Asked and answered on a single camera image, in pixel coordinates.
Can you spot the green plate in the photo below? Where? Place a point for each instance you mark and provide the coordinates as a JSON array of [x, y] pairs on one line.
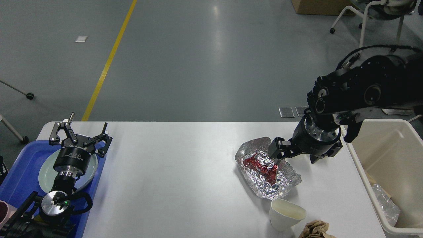
[[47, 174]]

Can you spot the foil tray with red wrapper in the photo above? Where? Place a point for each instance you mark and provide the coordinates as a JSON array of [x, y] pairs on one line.
[[286, 177]]

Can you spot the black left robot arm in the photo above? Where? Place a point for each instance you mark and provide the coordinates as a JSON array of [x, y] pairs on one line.
[[48, 216]]

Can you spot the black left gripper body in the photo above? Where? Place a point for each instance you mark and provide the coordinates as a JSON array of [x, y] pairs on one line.
[[76, 157]]

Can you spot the right floor outlet plate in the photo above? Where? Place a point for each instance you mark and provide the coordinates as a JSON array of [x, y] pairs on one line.
[[301, 111]]

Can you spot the cardboard box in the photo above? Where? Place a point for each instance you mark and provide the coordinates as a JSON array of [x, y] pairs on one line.
[[320, 7]]

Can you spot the beige plastic bin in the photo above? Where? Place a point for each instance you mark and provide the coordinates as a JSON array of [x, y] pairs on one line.
[[390, 152]]

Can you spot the left floor outlet plate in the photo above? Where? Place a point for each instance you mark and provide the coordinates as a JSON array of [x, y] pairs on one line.
[[286, 112]]

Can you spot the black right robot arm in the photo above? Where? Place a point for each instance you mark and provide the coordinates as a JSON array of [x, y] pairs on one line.
[[348, 96]]

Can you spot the pink mug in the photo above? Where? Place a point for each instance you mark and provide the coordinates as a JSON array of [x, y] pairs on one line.
[[6, 212]]

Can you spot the white office chair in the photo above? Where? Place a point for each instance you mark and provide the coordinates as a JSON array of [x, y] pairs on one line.
[[380, 10]]

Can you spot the floor outlet plate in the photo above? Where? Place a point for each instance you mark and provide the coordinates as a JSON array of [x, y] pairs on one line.
[[301, 111], [286, 112]]

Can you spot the chair leg with caster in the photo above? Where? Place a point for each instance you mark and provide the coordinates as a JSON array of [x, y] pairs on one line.
[[29, 96]]

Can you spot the crumpled brown paper ball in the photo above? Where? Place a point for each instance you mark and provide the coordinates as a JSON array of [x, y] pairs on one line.
[[316, 229]]

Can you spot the white paper cup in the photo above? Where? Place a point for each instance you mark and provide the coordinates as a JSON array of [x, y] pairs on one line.
[[284, 214]]

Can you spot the crushed red can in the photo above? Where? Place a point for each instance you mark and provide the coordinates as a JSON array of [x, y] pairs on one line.
[[262, 165]]

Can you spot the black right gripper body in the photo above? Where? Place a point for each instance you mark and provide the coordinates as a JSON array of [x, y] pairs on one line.
[[307, 139]]

